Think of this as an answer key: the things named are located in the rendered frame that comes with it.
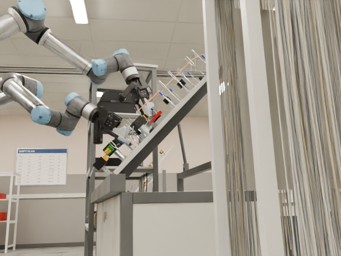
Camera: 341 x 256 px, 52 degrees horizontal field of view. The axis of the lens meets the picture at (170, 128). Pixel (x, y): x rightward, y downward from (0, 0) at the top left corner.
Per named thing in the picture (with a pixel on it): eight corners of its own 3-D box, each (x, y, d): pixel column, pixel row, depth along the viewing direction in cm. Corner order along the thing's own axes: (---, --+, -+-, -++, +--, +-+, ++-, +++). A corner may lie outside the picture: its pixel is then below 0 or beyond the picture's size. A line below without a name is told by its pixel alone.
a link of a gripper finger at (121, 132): (132, 133, 149) (115, 122, 151) (125, 145, 149) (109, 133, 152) (135, 132, 152) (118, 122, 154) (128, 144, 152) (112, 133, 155)
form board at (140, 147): (94, 194, 231) (92, 192, 231) (189, 95, 268) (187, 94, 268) (116, 175, 121) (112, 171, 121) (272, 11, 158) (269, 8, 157)
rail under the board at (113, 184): (109, 192, 119) (109, 173, 121) (90, 203, 229) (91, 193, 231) (125, 192, 120) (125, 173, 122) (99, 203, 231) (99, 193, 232)
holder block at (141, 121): (135, 132, 159) (129, 126, 158) (143, 124, 162) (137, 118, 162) (139, 128, 155) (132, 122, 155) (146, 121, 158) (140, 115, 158)
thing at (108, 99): (96, 113, 257) (97, 88, 261) (93, 121, 278) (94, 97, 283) (136, 115, 266) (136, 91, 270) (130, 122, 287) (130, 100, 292)
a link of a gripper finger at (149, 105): (159, 110, 160) (150, 95, 163) (148, 114, 157) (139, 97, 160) (157, 114, 163) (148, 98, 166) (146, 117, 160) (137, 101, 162)
